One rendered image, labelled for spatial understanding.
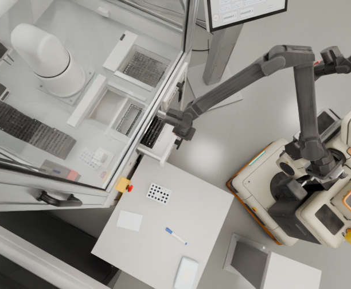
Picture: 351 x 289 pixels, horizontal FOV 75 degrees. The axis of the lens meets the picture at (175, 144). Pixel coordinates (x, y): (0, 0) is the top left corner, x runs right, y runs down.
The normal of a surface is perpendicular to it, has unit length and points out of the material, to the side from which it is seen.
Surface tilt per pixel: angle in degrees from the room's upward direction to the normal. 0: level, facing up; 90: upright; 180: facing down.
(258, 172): 0
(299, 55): 58
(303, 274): 0
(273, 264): 0
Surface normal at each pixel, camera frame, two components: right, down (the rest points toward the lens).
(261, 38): 0.04, -0.26
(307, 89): -0.25, 0.62
